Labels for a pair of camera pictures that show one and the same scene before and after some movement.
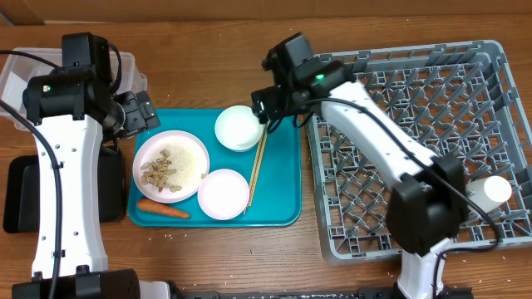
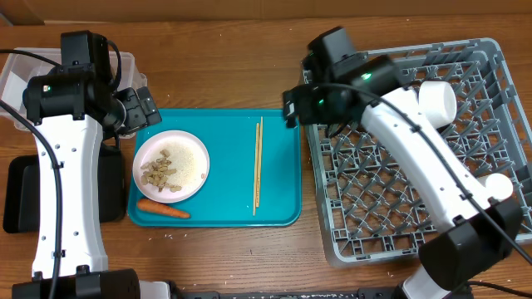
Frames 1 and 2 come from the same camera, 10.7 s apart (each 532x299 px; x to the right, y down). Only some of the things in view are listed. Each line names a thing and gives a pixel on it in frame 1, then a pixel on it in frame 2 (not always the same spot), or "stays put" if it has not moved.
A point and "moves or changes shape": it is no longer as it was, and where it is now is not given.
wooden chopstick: [253, 178] -> [256, 168]
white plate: [170, 166] stays put
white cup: [489, 193] stays put
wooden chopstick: [259, 162] moves or changes shape
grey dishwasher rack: [455, 100] stays put
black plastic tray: [21, 190] stays put
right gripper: [261, 106] -> [292, 108]
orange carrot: [150, 205] stays put
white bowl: [238, 129] -> [437, 100]
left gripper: [142, 114] stays put
